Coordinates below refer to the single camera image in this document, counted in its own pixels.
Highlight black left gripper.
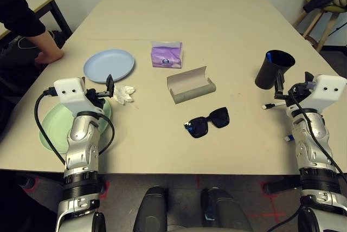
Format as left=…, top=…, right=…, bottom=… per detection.
left=86, top=74, right=115, bottom=109

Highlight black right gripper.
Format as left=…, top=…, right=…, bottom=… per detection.
left=273, top=70, right=314, bottom=106

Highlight white tissue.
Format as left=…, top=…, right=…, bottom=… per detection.
left=113, top=85, right=136, bottom=106

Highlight black-capped white marker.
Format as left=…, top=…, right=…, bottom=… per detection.
left=261, top=101, right=287, bottom=110

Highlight light green plate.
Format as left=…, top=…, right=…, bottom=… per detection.
left=39, top=98, right=112, bottom=153

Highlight grey glasses case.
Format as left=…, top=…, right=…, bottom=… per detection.
left=166, top=66, right=217, bottom=105

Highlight black sunglasses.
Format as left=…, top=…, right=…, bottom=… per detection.
left=183, top=106, right=230, bottom=139

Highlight person's bare forearm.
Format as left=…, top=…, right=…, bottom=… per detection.
left=25, top=30, right=65, bottom=56

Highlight person's hand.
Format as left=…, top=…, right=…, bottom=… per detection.
left=34, top=52, right=65, bottom=67

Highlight black pen cup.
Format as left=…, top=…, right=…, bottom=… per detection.
left=254, top=49, right=295, bottom=91

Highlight wooden stool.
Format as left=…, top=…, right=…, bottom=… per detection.
left=292, top=8, right=347, bottom=53

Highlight purple tissue pack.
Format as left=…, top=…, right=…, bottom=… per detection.
left=150, top=41, right=184, bottom=69

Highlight thin black stand leg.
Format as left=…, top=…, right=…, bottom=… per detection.
left=329, top=24, right=347, bottom=37

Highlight yellow-green stool cushion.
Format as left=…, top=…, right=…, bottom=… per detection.
left=306, top=0, right=347, bottom=13

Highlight red tape corner mark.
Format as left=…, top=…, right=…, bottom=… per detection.
left=99, top=180, right=111, bottom=199

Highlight black table foot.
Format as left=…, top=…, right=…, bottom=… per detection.
left=264, top=175, right=301, bottom=196

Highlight robot left leg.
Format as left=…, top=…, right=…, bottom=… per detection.
left=132, top=185, right=169, bottom=232

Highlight robot leg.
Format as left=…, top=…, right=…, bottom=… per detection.
left=200, top=187, right=253, bottom=232
left=132, top=185, right=169, bottom=232

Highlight robot right leg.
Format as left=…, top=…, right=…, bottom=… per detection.
left=200, top=187, right=253, bottom=232

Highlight robot grey waist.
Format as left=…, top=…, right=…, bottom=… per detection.
left=165, top=223, right=204, bottom=232

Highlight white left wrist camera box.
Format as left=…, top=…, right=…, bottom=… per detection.
left=53, top=77, right=104, bottom=115

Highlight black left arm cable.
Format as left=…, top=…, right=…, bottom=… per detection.
left=34, top=87, right=115, bottom=166

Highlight white floor cable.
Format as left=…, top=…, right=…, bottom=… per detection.
left=17, top=30, right=55, bottom=51

